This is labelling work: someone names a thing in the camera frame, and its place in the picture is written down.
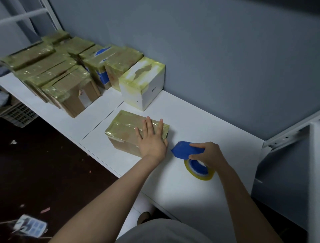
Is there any yellowish clear tape roll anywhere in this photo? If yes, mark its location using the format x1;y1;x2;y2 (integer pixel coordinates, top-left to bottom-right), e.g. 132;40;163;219
184;158;216;181

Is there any white blister pack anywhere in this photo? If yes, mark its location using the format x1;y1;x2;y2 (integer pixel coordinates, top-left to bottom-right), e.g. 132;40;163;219
12;214;48;238

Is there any white side panel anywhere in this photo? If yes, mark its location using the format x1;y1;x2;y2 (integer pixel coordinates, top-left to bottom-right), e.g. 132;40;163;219
251;124;320;232

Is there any person's right forearm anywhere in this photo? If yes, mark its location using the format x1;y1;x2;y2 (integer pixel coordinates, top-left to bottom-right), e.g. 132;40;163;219
212;163;284;243

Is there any grey plastic crate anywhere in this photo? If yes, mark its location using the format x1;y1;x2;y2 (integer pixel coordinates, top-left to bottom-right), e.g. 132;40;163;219
0;101;39;129

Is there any white metal bed frame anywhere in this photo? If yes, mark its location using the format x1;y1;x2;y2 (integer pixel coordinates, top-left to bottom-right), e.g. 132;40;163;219
0;0;63;33

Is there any person's left hand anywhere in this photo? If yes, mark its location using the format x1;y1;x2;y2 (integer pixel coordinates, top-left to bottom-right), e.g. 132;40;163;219
135;116;168;161

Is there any person's right hand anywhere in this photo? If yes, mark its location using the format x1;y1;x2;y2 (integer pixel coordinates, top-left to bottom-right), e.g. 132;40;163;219
188;142;227;174

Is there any person's grey shirt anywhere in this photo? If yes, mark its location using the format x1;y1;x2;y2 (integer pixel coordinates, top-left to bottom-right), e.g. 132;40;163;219
117;219;208;243

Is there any pile of taped cardboard parcels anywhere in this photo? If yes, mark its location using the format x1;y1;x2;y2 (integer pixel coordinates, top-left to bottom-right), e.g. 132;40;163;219
0;30;144;118

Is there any person's left forearm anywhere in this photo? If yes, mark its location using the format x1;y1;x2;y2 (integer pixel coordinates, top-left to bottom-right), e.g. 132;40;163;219
49;153;166;243

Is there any white box with yellowed tape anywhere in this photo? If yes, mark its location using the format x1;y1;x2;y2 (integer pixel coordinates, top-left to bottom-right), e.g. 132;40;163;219
118;57;166;111

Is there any white metal rail bracket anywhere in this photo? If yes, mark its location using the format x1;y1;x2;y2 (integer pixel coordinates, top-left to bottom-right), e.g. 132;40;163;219
262;117;320;151

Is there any brown shoe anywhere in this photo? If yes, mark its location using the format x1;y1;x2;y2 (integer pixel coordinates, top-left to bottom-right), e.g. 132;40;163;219
137;211;152;225

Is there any blue tape dispenser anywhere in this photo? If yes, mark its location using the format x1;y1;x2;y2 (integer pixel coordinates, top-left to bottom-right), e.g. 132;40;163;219
171;141;208;175

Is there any small taped cardboard box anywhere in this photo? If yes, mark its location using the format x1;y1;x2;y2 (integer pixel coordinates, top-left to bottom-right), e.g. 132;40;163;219
104;110;170;158

